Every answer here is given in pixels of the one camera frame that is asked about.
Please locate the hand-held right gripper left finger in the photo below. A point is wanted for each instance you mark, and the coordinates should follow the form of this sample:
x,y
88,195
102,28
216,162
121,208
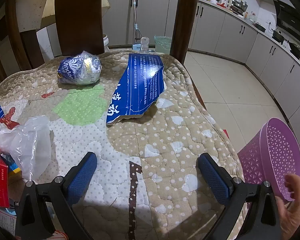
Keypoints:
x,y
82,177

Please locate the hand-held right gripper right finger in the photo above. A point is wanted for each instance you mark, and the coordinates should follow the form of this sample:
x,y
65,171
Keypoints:
x,y
215,177

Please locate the clear plastic bag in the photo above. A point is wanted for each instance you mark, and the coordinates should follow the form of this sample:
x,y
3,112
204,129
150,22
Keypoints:
x,y
25,142

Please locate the blue yellow packet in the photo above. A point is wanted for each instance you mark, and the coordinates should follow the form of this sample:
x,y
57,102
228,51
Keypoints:
x,y
15,168

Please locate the purple plastic basket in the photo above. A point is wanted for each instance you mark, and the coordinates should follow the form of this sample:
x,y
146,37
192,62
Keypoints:
x,y
277,150

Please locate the red paper piece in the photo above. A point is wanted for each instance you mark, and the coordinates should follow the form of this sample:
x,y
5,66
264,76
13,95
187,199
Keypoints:
x,y
9,122

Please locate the blue plastic wrapper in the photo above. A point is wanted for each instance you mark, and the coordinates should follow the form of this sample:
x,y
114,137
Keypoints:
x,y
77,70

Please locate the green trash bin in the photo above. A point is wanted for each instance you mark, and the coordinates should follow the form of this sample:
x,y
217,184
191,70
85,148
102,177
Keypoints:
x,y
163,45

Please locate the person's left hand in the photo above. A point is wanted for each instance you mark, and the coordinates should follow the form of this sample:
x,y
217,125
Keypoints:
x,y
295,210

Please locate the white printed leaflet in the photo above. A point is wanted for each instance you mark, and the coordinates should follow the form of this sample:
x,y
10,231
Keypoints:
x,y
6,222

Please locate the white bucket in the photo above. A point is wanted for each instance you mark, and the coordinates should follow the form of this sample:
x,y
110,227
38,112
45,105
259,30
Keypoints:
x,y
106,43

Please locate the brown wooden chair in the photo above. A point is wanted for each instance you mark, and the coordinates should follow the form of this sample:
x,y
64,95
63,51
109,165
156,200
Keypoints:
x,y
27,50

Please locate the grey kitchen cabinets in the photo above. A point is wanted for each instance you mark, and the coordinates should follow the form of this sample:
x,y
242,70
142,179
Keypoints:
x,y
240,37

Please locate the black wok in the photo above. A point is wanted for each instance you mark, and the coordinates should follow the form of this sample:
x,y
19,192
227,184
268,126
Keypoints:
x,y
297,50

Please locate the black cooking pot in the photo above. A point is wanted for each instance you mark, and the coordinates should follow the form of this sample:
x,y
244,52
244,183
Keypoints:
x,y
277,36

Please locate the black lidded pot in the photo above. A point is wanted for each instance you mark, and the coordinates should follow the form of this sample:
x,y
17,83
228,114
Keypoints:
x,y
260,27

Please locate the dish rack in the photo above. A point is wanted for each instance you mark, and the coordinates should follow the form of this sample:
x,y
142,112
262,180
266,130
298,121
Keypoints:
x,y
238,6

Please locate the black range hood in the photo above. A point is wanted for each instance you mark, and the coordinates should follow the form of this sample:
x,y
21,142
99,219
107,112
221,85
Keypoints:
x,y
290,20

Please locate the mop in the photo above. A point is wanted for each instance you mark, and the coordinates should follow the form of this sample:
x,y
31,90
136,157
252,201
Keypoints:
x,y
134,10

